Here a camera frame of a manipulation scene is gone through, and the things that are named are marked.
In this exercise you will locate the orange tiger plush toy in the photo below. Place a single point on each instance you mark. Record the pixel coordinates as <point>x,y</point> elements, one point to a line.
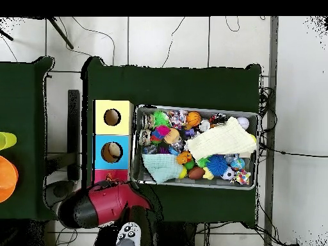
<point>110,177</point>

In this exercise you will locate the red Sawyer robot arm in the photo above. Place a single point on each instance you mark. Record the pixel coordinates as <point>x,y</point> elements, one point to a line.
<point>107,202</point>

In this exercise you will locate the wooden box with three holes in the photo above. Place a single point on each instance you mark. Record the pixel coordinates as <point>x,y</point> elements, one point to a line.
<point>112,128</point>

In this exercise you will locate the pink spiky rubber ball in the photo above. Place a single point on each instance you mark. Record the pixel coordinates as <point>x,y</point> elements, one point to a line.
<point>162,130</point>

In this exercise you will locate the green spiky rubber ball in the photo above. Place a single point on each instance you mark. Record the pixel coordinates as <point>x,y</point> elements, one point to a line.
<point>161,119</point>

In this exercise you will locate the light blue waffle cloth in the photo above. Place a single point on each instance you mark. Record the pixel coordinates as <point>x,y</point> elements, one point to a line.
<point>162,166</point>

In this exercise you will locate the orange toy basketball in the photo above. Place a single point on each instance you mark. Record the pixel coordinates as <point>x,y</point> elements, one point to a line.
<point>194,119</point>

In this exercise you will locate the cream knitted cloth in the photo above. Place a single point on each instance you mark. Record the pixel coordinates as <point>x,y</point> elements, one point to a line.
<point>220,141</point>

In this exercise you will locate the blue spiky rubber ball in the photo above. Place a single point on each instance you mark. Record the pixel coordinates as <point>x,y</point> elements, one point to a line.
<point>217,165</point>

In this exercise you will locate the small toy soccer ball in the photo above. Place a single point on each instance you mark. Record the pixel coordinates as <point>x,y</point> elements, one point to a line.
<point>228,173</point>

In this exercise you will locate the white toy baseball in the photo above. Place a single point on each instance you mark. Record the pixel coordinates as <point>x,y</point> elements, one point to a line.
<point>243,123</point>

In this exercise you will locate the white cloth with coloured spots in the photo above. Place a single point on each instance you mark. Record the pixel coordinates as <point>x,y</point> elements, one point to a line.
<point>241,177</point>

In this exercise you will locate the black upright panel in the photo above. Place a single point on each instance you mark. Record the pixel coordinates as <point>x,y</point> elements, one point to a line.
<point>73,128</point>

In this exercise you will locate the black round floor base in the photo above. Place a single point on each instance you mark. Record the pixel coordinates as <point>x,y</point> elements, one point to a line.
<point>60,189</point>

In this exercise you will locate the black tripod leg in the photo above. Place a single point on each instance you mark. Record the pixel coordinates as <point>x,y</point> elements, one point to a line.
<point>61,34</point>
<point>6,35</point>

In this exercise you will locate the dark green side table cloth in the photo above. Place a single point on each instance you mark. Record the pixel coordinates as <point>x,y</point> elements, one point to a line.
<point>20,102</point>

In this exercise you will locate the yellow-green plastic cup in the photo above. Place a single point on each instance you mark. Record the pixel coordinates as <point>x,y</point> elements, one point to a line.
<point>7,140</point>

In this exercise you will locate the orange plastic bowl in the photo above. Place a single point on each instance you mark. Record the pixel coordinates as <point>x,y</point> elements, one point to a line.
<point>7,179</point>

